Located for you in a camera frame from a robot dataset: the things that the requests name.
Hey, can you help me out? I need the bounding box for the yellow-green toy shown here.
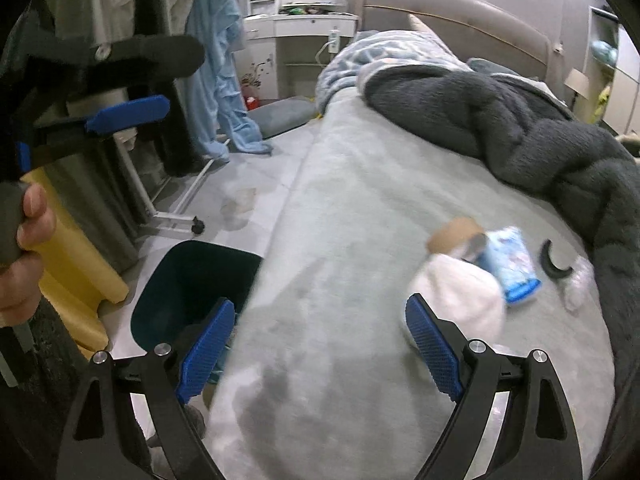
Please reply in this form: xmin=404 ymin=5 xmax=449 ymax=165
xmin=594 ymin=85 xmax=612 ymax=123

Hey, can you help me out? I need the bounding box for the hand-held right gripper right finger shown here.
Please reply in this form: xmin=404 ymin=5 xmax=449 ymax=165
xmin=404 ymin=292 xmax=586 ymax=480

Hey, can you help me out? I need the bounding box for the light blue plush toy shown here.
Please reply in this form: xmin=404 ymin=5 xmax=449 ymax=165
xmin=590 ymin=39 xmax=618 ymax=66

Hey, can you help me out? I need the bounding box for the person's left forearm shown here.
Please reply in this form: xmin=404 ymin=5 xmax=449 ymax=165
xmin=0 ymin=305 xmax=96 ymax=480

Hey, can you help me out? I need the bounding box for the bedside lamp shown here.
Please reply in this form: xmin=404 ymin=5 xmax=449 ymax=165
xmin=564 ymin=67 xmax=592 ymax=102

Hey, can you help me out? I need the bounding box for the person's left hand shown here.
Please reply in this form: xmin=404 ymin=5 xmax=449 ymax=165
xmin=0 ymin=182 xmax=57 ymax=328

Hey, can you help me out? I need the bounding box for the red container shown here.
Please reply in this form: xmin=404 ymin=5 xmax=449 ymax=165
xmin=241 ymin=82 xmax=263 ymax=110

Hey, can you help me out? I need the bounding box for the black curved plastic piece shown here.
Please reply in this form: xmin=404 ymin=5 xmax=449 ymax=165
xmin=539 ymin=239 xmax=573 ymax=281

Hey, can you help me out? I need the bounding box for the dark trash bin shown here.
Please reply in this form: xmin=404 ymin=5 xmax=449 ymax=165
xmin=129 ymin=240 xmax=265 ymax=401

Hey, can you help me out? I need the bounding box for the grey floor cushion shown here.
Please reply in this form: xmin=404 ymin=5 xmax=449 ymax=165
xmin=247 ymin=97 xmax=318 ymax=139

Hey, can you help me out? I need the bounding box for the large yellow object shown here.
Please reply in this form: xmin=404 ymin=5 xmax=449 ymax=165
xmin=20 ymin=167 xmax=131 ymax=361

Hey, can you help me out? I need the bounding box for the beige padded headboard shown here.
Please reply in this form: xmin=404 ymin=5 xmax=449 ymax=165
xmin=360 ymin=0 xmax=553 ymax=81

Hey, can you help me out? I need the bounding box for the cardboard tube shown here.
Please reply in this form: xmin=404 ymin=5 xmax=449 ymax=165
xmin=426 ymin=217 xmax=488 ymax=261

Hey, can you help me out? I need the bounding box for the blue tissue packet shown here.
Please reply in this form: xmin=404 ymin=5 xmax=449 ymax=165
xmin=475 ymin=226 xmax=543 ymax=305

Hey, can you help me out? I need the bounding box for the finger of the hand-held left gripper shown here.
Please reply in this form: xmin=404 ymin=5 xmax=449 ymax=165
xmin=90 ymin=35 xmax=207 ymax=92
xmin=31 ymin=94 xmax=172 ymax=167

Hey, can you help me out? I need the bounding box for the clear plastic wrapper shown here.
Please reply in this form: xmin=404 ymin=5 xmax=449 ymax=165
xmin=559 ymin=255 xmax=596 ymax=313

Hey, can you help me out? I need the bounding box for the white tissue wad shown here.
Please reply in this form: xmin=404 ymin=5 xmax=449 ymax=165
xmin=405 ymin=252 xmax=506 ymax=356

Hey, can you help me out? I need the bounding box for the white wardrobe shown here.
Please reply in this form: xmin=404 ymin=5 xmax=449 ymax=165
xmin=582 ymin=5 xmax=640 ymax=136

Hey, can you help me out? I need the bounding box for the light blue garment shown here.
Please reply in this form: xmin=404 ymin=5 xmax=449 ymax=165
xmin=180 ymin=0 xmax=274 ymax=164

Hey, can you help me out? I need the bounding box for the white pillow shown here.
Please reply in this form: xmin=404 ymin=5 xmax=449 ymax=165
xmin=407 ymin=12 xmax=438 ymax=35

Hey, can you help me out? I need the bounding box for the dark grey fleece blanket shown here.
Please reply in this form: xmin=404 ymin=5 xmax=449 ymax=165
xmin=364 ymin=64 xmax=640 ymax=361

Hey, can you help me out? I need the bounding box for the dark hanging garment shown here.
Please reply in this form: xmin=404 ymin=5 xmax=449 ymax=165
xmin=130 ymin=0 xmax=202 ymax=178

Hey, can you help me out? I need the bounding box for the white vanity desk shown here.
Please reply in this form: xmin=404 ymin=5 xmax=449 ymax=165
xmin=242 ymin=0 xmax=361 ymax=106

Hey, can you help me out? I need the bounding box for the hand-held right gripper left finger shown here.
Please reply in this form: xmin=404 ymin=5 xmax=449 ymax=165
xmin=55 ymin=297 xmax=236 ymax=480

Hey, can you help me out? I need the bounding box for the white clothes rack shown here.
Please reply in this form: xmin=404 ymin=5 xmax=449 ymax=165
xmin=114 ymin=130 xmax=236 ymax=237

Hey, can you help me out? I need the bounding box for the grey bed sheet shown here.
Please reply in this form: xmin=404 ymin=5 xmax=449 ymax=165
xmin=205 ymin=80 xmax=618 ymax=480

